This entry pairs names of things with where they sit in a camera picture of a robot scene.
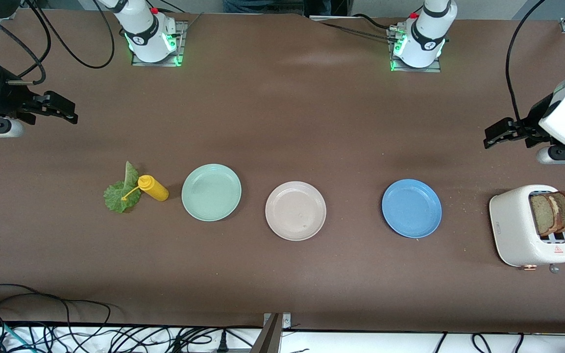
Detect looped black cable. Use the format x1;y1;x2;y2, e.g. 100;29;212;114
0;283;112;327

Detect tangled black cables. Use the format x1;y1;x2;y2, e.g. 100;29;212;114
0;321;263;353

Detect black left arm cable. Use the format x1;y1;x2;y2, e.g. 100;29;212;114
506;0;565;133

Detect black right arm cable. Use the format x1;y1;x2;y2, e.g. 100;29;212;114
0;0;115;86

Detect beige plate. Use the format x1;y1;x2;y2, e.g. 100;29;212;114
265;181;327;241

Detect mint green plate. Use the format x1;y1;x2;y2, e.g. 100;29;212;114
181;164;242;222

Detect grey metal post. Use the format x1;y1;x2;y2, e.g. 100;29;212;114
250;313;283;353

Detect green lettuce leaf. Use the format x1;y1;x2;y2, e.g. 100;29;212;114
103;161;142;214

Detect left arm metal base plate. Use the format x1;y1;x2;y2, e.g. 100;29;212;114
387;27;442;73

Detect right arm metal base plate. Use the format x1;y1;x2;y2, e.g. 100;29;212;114
131;20;188;67

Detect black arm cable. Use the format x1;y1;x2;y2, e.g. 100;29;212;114
0;0;115;86
506;0;565;133

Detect white toaster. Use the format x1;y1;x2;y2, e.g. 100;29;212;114
489;185;565;273

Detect yellow mustard squeeze bottle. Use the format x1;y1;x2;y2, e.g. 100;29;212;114
121;175;170;202

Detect small metal bracket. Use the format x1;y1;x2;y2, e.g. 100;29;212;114
263;313;292;330

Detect blue plate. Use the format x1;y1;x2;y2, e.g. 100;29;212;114
382;179;442;239

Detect black braided cable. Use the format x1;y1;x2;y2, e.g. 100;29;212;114
310;14;401;44

